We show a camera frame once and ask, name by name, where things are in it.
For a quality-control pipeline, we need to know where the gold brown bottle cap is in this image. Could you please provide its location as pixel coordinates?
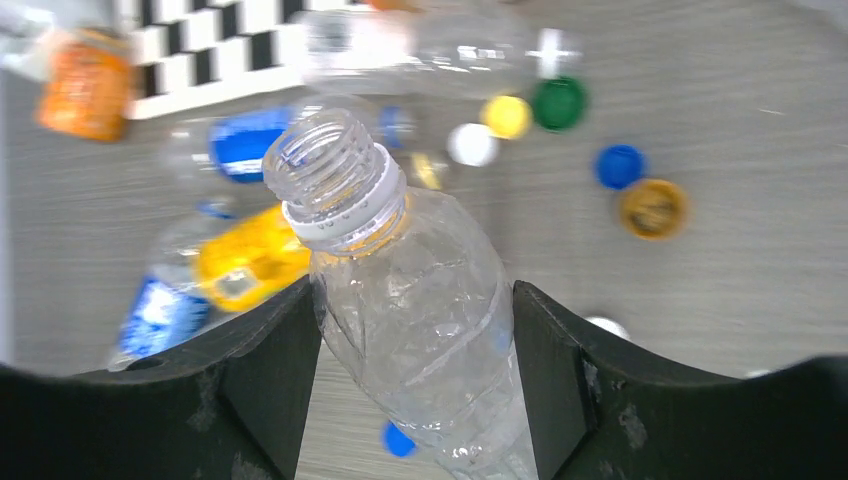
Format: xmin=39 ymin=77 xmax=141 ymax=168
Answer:
xmin=616 ymin=178 xmax=691 ymax=241

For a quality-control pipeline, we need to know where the green bottle cap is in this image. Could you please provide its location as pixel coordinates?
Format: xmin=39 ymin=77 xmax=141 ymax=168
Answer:
xmin=530 ymin=76 xmax=589 ymax=132

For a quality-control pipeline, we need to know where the blue label clear bottle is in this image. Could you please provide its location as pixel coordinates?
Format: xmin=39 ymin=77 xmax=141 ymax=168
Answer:
xmin=106 ymin=196 xmax=236 ymax=371

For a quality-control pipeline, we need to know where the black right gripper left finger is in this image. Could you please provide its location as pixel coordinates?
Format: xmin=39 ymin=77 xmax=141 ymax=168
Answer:
xmin=1 ymin=279 xmax=321 ymax=479

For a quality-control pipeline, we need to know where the black white checkerboard mat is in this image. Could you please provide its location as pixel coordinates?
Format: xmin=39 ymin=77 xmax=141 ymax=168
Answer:
xmin=112 ymin=0 xmax=372 ymax=122

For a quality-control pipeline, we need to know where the yellow label bottle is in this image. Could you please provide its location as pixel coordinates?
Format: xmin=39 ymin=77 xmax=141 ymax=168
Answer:
xmin=192 ymin=152 xmax=452 ymax=315

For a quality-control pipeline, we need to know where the yellow bottle cap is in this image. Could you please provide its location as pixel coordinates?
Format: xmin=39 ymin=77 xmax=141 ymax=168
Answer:
xmin=480 ymin=95 xmax=532 ymax=140

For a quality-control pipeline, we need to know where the small white bottle cap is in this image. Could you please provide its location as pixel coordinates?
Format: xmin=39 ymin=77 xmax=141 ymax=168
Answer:
xmin=585 ymin=316 xmax=631 ymax=341

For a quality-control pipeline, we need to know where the small orange bottle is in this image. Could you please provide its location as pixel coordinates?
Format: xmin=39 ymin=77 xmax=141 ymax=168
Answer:
xmin=34 ymin=26 xmax=137 ymax=143

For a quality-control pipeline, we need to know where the blue Pepsi label bottle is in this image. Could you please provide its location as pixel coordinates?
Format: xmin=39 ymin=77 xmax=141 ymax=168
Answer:
xmin=159 ymin=94 xmax=418 ymax=193

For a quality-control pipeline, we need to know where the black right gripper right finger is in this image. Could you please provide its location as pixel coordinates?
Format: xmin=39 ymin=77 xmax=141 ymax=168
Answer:
xmin=513 ymin=281 xmax=847 ymax=479

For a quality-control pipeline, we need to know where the blue bottle cap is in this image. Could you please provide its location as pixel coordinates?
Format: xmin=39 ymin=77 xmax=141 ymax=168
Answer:
xmin=381 ymin=421 xmax=417 ymax=458
xmin=593 ymin=144 xmax=647 ymax=191

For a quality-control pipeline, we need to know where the clear bottle behind Pepsi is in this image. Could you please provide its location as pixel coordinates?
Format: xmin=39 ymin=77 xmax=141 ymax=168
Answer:
xmin=285 ymin=9 xmax=583 ymax=100

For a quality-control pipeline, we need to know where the white cap near yellow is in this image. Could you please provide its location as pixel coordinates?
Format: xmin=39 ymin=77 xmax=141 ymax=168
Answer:
xmin=446 ymin=123 xmax=499 ymax=167

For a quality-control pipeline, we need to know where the white metronome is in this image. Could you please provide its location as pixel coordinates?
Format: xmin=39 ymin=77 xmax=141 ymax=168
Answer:
xmin=1 ymin=0 xmax=113 ymax=83

